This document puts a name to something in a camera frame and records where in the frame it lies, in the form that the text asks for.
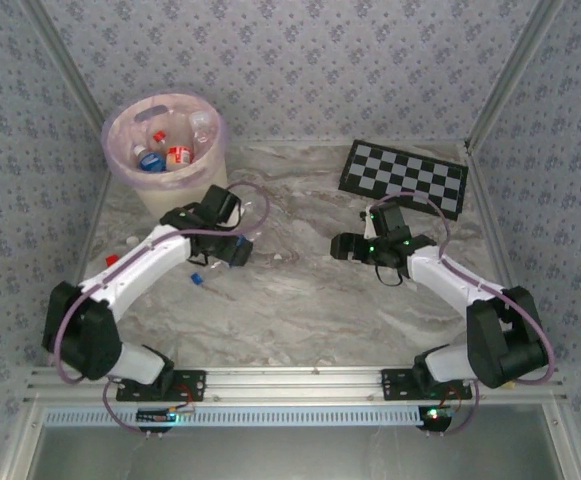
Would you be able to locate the cream plastic waste bin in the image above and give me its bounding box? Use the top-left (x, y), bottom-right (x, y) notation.
top-left (100, 92), bottom-right (230, 224)

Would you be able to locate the orange label red cap bottle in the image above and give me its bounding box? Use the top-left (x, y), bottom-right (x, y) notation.
top-left (165, 144), bottom-right (195, 171)

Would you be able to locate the blue label plastic bottle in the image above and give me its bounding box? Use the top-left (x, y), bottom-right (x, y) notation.
top-left (132, 143), bottom-right (167, 174)

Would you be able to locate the clear plastic bottle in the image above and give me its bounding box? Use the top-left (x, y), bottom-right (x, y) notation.
top-left (187, 110), bottom-right (220, 149)

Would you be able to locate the purple translucent bin liner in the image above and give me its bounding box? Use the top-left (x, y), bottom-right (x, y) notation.
top-left (100, 92), bottom-right (230, 190)

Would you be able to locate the clear bottle blue cap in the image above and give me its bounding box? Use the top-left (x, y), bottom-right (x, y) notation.
top-left (191, 271), bottom-right (235, 303)

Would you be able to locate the black grey checkerboard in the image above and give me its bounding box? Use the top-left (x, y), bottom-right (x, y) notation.
top-left (338, 139), bottom-right (470, 222)

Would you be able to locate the grey metal panel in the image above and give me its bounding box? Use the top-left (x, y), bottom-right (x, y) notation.
top-left (24, 402), bottom-right (571, 480)

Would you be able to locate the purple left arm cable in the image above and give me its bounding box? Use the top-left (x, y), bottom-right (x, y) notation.
top-left (53, 182), bottom-right (271, 439)

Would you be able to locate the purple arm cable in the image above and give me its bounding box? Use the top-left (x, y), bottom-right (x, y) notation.
top-left (53, 182), bottom-right (271, 439)
top-left (367, 191), bottom-right (557, 439)

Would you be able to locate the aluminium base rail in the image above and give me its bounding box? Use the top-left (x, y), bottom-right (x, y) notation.
top-left (23, 366), bottom-right (567, 404)

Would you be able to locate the slotted grey cable duct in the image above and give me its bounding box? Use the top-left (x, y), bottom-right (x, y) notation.
top-left (43, 405), bottom-right (421, 428)

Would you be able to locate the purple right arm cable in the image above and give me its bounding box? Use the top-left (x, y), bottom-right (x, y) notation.
top-left (367, 191), bottom-right (557, 439)

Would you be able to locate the aluminium frame post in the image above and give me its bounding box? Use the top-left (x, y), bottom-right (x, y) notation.
top-left (19, 0), bottom-right (114, 131)
top-left (465, 0), bottom-right (567, 154)

